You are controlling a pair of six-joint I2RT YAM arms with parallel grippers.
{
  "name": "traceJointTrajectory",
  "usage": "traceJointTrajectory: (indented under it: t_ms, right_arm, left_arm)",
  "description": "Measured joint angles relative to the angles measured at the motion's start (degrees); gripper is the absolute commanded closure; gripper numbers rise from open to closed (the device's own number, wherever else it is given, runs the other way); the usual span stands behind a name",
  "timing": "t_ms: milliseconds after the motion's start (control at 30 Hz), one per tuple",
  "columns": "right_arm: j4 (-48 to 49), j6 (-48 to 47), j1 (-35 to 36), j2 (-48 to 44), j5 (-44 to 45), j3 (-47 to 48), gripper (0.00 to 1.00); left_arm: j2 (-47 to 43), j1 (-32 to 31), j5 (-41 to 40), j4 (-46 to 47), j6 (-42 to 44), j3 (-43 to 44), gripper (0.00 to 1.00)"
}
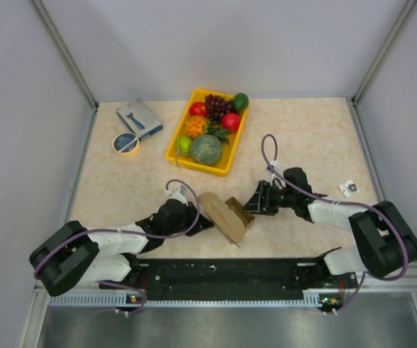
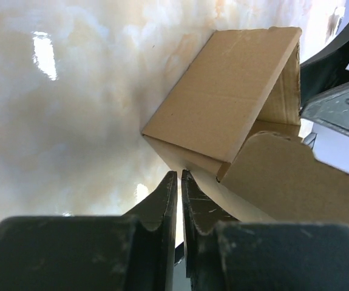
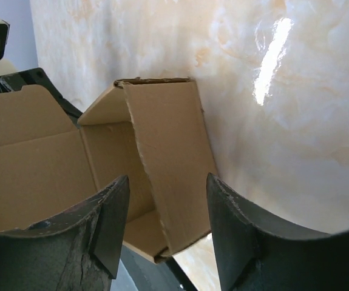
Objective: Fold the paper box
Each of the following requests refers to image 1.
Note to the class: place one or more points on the red pomegranate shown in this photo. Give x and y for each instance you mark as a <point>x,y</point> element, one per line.
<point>231,122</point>

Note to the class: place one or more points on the razor package box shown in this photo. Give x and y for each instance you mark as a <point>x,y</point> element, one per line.
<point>140,120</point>

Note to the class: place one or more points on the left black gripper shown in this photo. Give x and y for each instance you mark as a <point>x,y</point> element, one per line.
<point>201,223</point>

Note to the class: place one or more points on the masking tape roll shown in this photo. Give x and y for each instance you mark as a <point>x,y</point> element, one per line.
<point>126,145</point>

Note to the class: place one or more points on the red apple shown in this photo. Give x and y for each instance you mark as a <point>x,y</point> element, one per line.
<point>198,108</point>

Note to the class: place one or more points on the dark red grape bunch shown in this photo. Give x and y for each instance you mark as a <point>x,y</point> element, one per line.
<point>217,107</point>

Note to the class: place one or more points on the brown cardboard paper box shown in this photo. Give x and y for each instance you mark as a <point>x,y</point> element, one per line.
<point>228,216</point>

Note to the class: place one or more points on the yellow plastic tray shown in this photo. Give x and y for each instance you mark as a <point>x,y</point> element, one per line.
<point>224,165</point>

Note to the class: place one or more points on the green avocado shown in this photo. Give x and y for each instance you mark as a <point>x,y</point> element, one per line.
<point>240,102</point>

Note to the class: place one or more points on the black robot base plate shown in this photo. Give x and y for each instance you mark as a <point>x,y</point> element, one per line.
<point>234,279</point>

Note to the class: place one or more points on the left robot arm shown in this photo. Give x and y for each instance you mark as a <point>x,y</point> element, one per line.
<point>75,255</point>

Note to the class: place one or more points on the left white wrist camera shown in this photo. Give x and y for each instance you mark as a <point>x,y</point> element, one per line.
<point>179,194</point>

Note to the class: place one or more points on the grey slotted cable duct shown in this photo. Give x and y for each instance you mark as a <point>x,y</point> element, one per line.
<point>122,300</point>

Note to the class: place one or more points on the orange pineapple fruit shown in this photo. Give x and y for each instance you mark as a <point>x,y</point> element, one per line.
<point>197,126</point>

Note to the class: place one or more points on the green cantaloupe melon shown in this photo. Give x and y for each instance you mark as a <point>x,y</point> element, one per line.
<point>206,150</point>

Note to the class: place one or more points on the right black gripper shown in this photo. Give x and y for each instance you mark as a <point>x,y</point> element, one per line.
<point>260,202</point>

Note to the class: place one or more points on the small white tag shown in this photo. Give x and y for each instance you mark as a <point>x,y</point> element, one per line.
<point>348,188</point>

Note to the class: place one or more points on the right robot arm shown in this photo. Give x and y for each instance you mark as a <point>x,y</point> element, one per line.
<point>385,243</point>

